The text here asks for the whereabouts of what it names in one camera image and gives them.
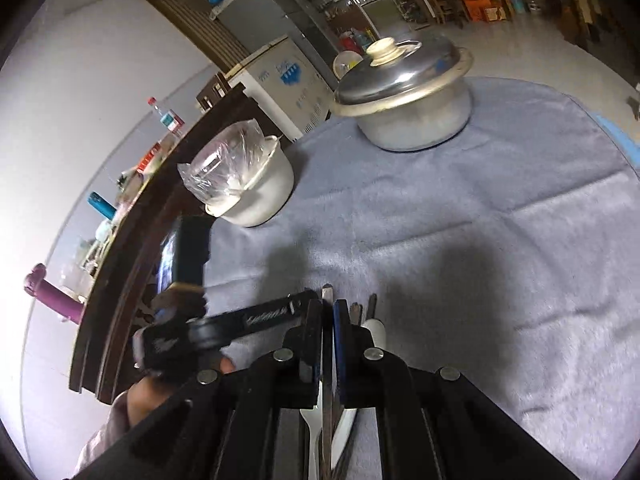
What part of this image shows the clear plastic water bottle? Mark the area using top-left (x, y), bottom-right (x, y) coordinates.
top-left (148, 96), bottom-right (184, 138)

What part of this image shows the grey refrigerator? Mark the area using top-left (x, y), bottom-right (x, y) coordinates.
top-left (209, 0), bottom-right (338, 89)

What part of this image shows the person's left hand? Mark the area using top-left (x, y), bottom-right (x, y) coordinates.
top-left (124, 351), bottom-right (238, 436)

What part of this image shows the white chest freezer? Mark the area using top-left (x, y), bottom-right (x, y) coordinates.
top-left (226, 36), bottom-right (333, 143)

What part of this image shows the white plastic spoon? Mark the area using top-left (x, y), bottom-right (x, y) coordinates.
top-left (299, 382), bottom-right (322, 480)
top-left (331, 318), bottom-right (386, 470)

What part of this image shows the grey table cloth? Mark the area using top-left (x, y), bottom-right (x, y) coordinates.
top-left (205, 77), bottom-right (639, 479)

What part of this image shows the small white floor fan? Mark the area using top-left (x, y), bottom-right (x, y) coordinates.
top-left (332, 50), bottom-right (362, 80)

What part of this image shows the aluminium pot with lid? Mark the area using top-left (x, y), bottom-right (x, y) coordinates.
top-left (331, 36), bottom-right (474, 152)

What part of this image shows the white bowl with plastic bag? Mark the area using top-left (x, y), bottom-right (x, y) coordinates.
top-left (178, 119), bottom-right (295, 228)

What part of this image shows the blue under cloth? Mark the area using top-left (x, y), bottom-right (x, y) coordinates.
top-left (591, 114), bottom-right (640, 171)

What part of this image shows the purple thermos bottle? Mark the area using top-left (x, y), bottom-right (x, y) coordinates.
top-left (24, 263), bottom-right (84, 324)

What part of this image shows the dark carved wooden table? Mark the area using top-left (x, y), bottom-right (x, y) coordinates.
top-left (68, 84), bottom-right (280, 404)

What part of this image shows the blue thermos bottle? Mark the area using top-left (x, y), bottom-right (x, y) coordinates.
top-left (87, 192), bottom-right (116, 221)

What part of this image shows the dark metal chopstick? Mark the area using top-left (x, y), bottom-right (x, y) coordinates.
top-left (320, 284), bottom-right (334, 480)

